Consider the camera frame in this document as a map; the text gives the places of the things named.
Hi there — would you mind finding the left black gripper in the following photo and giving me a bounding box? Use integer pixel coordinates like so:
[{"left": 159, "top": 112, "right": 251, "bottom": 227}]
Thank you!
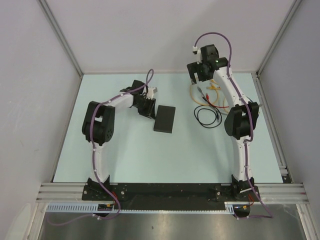
[{"left": 134, "top": 96, "right": 156, "bottom": 120}]

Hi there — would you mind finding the black network switch box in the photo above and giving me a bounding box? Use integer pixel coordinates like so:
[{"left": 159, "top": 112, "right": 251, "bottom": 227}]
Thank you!
[{"left": 153, "top": 105, "right": 176, "bottom": 134}]

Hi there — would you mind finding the yellow ethernet cable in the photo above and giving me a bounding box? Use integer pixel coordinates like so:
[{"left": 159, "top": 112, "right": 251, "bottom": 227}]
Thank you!
[
  {"left": 189, "top": 83, "right": 222, "bottom": 106},
  {"left": 206, "top": 79, "right": 231, "bottom": 113}
]

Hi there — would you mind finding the black ethernet cable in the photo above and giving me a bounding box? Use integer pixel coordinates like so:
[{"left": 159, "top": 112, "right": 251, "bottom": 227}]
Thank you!
[{"left": 193, "top": 104, "right": 223, "bottom": 129}]

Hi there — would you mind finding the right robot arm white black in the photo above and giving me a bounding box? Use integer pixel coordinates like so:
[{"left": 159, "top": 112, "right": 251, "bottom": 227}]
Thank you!
[{"left": 187, "top": 44, "right": 259, "bottom": 201}]

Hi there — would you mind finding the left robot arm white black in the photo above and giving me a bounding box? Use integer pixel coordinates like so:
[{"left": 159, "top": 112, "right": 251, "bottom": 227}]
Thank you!
[{"left": 81, "top": 80, "right": 158, "bottom": 200}]

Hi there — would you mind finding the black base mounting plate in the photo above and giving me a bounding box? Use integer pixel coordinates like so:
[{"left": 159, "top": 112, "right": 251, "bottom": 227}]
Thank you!
[{"left": 81, "top": 179, "right": 258, "bottom": 217}]

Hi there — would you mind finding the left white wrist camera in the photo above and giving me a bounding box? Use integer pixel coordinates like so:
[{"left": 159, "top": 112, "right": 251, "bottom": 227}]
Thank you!
[{"left": 146, "top": 87, "right": 158, "bottom": 100}]

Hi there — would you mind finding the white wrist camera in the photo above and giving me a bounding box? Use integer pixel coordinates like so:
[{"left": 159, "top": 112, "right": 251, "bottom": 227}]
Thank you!
[
  {"left": 146, "top": 87, "right": 158, "bottom": 100},
  {"left": 192, "top": 46, "right": 202, "bottom": 64}
]

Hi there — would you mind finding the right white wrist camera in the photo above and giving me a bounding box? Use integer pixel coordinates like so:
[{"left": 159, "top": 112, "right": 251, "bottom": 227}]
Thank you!
[{"left": 192, "top": 46, "right": 202, "bottom": 64}]

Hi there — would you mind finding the left aluminium corner post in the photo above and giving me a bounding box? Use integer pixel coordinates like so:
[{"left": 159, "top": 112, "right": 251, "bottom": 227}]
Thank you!
[{"left": 37, "top": 0, "right": 84, "bottom": 78}]

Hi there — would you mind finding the aluminium corner post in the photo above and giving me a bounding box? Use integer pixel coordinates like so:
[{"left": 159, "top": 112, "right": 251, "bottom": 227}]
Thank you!
[
  {"left": 37, "top": 0, "right": 84, "bottom": 78},
  {"left": 255, "top": 0, "right": 304, "bottom": 77}
]

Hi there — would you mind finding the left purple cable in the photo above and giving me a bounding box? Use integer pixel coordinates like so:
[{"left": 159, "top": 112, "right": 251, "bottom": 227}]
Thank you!
[{"left": 46, "top": 68, "right": 155, "bottom": 225}]

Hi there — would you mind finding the slotted cable duct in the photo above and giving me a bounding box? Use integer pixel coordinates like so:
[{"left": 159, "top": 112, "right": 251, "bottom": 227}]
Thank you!
[{"left": 46, "top": 202, "right": 234, "bottom": 215}]

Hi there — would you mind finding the right aluminium corner post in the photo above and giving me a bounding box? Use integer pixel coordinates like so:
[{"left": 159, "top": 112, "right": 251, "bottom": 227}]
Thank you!
[{"left": 255, "top": 0, "right": 304, "bottom": 77}]

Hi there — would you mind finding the aluminium front rail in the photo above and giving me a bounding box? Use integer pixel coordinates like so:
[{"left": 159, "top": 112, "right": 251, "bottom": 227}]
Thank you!
[{"left": 36, "top": 182, "right": 309, "bottom": 204}]

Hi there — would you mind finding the right aluminium side rail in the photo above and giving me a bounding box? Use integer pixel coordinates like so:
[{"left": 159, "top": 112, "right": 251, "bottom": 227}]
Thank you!
[{"left": 251, "top": 72, "right": 293, "bottom": 184}]

